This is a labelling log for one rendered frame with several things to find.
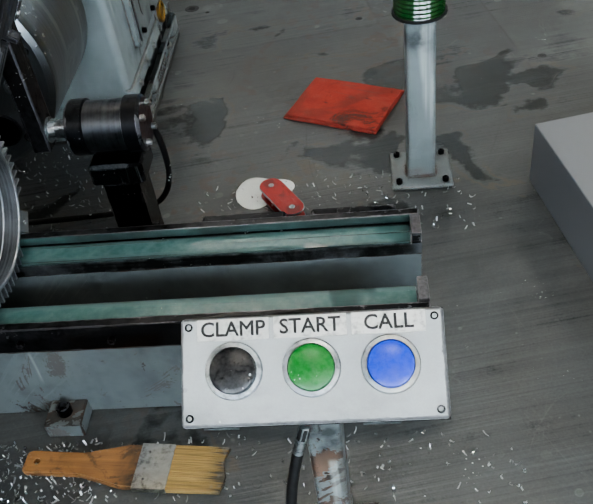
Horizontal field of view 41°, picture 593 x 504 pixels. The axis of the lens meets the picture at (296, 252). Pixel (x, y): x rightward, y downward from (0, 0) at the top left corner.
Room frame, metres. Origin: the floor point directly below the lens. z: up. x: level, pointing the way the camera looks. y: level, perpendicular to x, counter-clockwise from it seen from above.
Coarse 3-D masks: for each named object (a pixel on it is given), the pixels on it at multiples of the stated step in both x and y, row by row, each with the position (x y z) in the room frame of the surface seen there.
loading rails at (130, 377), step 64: (64, 256) 0.64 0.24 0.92; (128, 256) 0.63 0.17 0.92; (192, 256) 0.62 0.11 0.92; (256, 256) 0.61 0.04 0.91; (320, 256) 0.60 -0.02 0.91; (384, 256) 0.59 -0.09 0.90; (0, 320) 0.56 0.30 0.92; (64, 320) 0.55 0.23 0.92; (128, 320) 0.53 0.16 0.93; (0, 384) 0.54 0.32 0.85; (64, 384) 0.53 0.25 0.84; (128, 384) 0.52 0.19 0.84
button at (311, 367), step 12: (300, 348) 0.33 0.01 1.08; (312, 348) 0.33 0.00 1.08; (324, 348) 0.33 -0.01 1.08; (288, 360) 0.33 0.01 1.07; (300, 360) 0.32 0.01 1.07; (312, 360) 0.32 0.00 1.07; (324, 360) 0.32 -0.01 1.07; (288, 372) 0.32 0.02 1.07; (300, 372) 0.32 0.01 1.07; (312, 372) 0.32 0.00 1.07; (324, 372) 0.32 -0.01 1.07; (300, 384) 0.31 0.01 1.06; (312, 384) 0.31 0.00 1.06; (324, 384) 0.31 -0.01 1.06
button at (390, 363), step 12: (372, 348) 0.32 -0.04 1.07; (384, 348) 0.32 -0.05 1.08; (396, 348) 0.32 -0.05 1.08; (408, 348) 0.32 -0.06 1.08; (372, 360) 0.32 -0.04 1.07; (384, 360) 0.31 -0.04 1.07; (396, 360) 0.31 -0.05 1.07; (408, 360) 0.31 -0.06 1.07; (372, 372) 0.31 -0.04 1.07; (384, 372) 0.31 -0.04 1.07; (396, 372) 0.31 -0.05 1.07; (408, 372) 0.31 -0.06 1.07; (384, 384) 0.30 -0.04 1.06; (396, 384) 0.30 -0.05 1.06
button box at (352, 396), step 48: (192, 336) 0.35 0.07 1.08; (240, 336) 0.35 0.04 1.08; (288, 336) 0.34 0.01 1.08; (336, 336) 0.34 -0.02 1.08; (384, 336) 0.33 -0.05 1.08; (432, 336) 0.33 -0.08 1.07; (192, 384) 0.33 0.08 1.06; (288, 384) 0.32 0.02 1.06; (336, 384) 0.31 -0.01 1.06; (432, 384) 0.30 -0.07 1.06
